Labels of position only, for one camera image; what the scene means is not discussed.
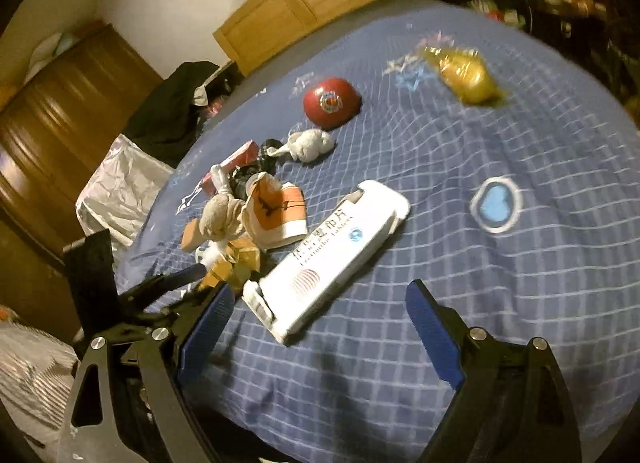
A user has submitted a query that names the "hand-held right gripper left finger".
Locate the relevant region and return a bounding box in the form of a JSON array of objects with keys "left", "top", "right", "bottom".
[{"left": 57, "top": 284, "right": 236, "bottom": 463}]

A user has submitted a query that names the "light wooden headboard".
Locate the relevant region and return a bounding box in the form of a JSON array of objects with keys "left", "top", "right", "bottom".
[{"left": 212, "top": 0, "right": 411, "bottom": 78}]

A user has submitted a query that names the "white plastic bag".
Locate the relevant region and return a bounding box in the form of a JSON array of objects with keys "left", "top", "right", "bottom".
[{"left": 30, "top": 30, "right": 96, "bottom": 79}]

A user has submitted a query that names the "white crumpled tissue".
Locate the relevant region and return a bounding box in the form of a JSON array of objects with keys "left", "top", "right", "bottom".
[{"left": 287, "top": 128, "right": 337, "bottom": 164}]

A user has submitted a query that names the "beige plush toy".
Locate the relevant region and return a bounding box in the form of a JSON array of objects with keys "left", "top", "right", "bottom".
[{"left": 199, "top": 166, "right": 247, "bottom": 249}]

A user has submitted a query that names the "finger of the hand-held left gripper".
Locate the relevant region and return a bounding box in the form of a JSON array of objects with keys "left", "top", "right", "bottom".
[
  {"left": 107, "top": 290, "right": 218, "bottom": 339},
  {"left": 117, "top": 263, "right": 207, "bottom": 311}
]

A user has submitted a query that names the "plaid cloth bag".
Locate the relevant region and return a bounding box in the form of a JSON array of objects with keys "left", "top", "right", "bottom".
[{"left": 227, "top": 139, "right": 288, "bottom": 199}]

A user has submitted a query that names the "black clothing pile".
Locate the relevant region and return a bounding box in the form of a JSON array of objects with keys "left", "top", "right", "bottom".
[{"left": 122, "top": 60, "right": 236, "bottom": 169}]

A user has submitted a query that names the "brown wooden wardrobe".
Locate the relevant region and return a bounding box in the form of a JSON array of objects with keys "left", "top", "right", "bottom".
[{"left": 0, "top": 23, "right": 166, "bottom": 324}]

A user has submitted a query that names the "white medicine box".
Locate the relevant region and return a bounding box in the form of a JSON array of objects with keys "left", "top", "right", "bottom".
[{"left": 242, "top": 180, "right": 412, "bottom": 345}]

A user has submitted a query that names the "red round container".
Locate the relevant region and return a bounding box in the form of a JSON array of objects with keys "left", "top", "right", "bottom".
[{"left": 302, "top": 77, "right": 363, "bottom": 131}]

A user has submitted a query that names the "red flat box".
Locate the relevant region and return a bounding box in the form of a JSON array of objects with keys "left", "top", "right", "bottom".
[{"left": 202, "top": 140, "right": 259, "bottom": 195}]

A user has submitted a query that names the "yellow snack packet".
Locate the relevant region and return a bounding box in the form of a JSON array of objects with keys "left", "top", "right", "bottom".
[{"left": 420, "top": 46, "right": 511, "bottom": 106}]

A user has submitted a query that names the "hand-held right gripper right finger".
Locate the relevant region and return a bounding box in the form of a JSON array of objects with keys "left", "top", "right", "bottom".
[{"left": 405, "top": 279, "right": 583, "bottom": 463}]

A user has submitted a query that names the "white striped cloth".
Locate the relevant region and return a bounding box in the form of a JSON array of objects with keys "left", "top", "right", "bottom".
[{"left": 0, "top": 315, "right": 81, "bottom": 449}]

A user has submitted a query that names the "orange white paper cup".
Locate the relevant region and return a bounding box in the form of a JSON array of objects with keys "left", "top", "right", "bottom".
[{"left": 245, "top": 174, "right": 307, "bottom": 250}]

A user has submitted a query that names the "white satin cloth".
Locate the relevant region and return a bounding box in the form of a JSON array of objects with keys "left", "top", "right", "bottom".
[{"left": 75, "top": 134, "right": 176, "bottom": 251}]

